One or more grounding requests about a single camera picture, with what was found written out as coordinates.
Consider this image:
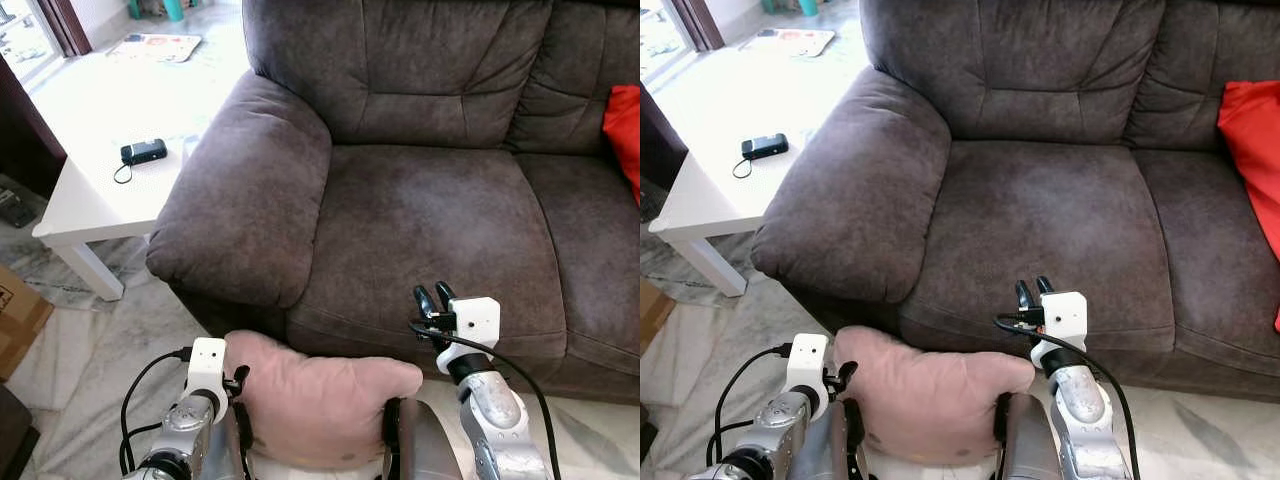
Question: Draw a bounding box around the pink pillow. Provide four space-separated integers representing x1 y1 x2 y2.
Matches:
833 325 1036 469
222 330 424 471

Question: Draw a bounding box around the dark brown door frame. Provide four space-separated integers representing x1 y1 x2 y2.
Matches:
40 0 93 56
668 0 726 51

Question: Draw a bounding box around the dark brown fabric sofa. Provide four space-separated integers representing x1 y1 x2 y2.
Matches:
750 0 1280 406
146 0 641 406

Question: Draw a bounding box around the brown cardboard box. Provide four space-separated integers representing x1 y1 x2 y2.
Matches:
640 278 677 351
0 262 54 381

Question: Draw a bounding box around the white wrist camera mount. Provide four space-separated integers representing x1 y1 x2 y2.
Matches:
186 338 229 401
1030 291 1089 366
435 296 501 376
786 333 831 396

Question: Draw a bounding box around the black device with strap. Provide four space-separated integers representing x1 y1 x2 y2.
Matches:
733 133 790 179
113 139 169 185

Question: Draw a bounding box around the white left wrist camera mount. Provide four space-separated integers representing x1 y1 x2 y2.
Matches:
786 333 831 396
186 338 229 401

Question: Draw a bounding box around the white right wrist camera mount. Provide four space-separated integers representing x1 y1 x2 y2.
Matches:
435 296 501 376
1030 291 1089 366

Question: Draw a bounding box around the red pillow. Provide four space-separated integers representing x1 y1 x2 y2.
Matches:
602 85 641 201
1216 80 1280 331

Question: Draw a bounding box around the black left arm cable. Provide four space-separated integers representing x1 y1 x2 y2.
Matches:
712 343 793 469
118 345 193 476

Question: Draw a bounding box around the dark brown cabinet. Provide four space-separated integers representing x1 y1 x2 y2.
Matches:
0 55 66 201
640 85 691 191

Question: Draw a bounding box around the white side table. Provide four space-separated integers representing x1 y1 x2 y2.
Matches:
32 135 201 301
648 125 816 298

